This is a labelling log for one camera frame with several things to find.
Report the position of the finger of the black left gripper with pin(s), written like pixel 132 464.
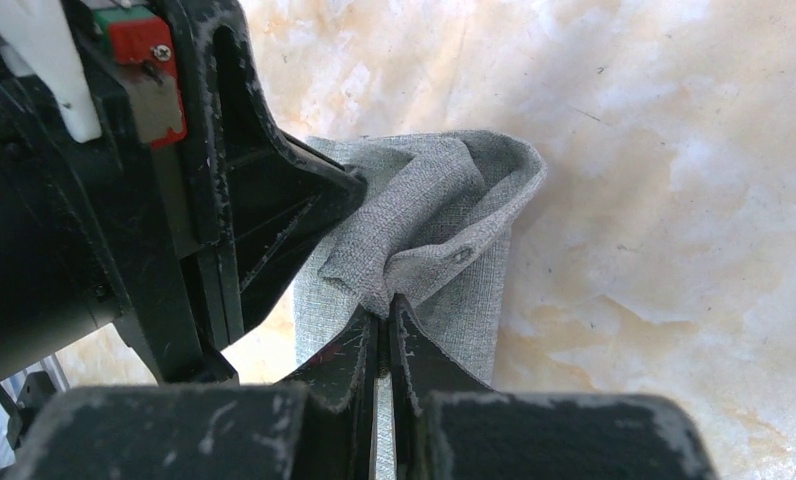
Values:
pixel 261 200

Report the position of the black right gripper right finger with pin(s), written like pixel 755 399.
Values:
pixel 450 425

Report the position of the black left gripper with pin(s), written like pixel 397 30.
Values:
pixel 100 233

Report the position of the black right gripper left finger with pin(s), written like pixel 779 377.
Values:
pixel 317 423

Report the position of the grey cloth napkin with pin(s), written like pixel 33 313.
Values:
pixel 435 227

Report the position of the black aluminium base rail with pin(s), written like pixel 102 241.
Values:
pixel 22 397

